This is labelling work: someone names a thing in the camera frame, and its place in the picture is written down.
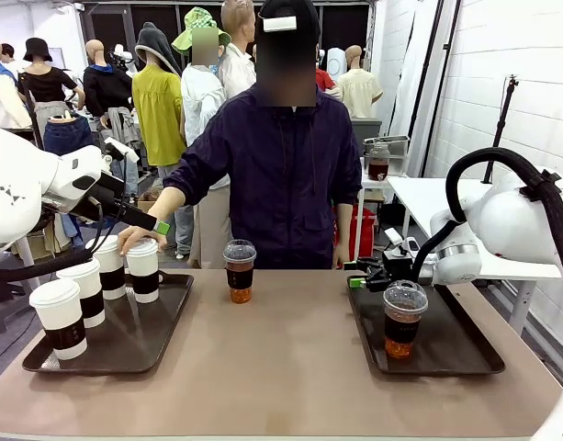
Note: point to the glass jar with dark liquid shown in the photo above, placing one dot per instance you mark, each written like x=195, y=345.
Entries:
x=378, y=165

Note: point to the grey hooded mannequin yellow shirt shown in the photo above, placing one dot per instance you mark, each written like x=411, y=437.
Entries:
x=159, y=119

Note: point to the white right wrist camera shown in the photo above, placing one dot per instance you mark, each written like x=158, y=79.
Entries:
x=402, y=239

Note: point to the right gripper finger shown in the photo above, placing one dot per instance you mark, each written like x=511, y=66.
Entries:
x=363, y=264
x=368, y=282

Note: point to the person's left forearm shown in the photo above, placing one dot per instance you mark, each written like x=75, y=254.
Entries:
x=341, y=222

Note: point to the grey cabinet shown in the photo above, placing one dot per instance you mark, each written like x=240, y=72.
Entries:
x=366, y=133

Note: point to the mannequin in cream shirt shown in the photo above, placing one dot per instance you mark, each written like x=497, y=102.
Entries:
x=359, y=92

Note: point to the dark brown plastic tray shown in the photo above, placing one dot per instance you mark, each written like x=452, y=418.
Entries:
x=138, y=340
x=446, y=340

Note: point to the figure in red shirt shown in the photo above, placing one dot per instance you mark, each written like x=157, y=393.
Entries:
x=324, y=82

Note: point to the clear plastic iced tea cup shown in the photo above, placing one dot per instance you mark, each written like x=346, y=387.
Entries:
x=239, y=271
x=404, y=321

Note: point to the mannequin with black hat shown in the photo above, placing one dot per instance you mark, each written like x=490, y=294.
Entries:
x=44, y=82

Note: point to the small white side table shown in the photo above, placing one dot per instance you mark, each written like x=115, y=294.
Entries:
x=373, y=184

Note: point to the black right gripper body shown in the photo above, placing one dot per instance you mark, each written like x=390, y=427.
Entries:
x=398, y=268

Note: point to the large white table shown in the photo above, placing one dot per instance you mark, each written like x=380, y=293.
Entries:
x=423, y=197

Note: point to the white paper cup black sleeve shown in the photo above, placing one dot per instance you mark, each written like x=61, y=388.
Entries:
x=60, y=317
x=144, y=275
x=88, y=294
x=110, y=271

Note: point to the green hat figure white jacket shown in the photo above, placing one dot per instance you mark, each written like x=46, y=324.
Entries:
x=200, y=105

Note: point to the bald mannequin in black sweater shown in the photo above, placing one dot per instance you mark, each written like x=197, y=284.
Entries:
x=106, y=92

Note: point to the black cap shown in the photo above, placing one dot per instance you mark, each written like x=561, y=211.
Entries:
x=304, y=14

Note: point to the black light stand pole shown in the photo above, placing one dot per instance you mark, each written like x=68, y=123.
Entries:
x=430, y=82

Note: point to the white head mounted camera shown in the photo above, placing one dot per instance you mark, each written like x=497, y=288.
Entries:
x=278, y=23

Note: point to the black tripod pole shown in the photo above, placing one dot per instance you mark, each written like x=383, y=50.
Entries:
x=499, y=133

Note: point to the blue jeans mannequin torso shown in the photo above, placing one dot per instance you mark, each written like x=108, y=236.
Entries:
x=67, y=135

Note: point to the bald mannequin in white shirt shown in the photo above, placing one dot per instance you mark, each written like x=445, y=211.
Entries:
x=235, y=69

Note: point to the mannequin in blue white jacket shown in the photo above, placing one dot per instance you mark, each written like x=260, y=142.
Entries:
x=1, y=101

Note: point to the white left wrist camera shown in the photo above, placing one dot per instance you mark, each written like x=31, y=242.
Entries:
x=122, y=149

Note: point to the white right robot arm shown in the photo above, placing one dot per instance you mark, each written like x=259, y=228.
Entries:
x=515, y=225

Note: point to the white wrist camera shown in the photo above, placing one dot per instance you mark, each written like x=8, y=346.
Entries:
x=122, y=149
x=402, y=239

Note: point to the person's right forearm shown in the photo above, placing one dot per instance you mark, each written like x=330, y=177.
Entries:
x=166, y=206

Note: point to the cardboard box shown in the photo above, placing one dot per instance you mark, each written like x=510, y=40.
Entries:
x=147, y=198

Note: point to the person in navy jacket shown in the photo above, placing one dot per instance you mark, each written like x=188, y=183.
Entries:
x=281, y=184

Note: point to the person's left hand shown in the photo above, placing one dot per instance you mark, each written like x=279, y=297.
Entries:
x=341, y=255

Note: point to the person's right hand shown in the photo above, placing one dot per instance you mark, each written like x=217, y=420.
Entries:
x=136, y=235

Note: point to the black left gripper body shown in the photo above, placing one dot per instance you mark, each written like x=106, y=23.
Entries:
x=102, y=197

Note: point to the metal bin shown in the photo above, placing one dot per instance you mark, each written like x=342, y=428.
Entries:
x=396, y=144

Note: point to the red shopping bag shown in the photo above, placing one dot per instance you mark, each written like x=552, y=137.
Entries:
x=363, y=229

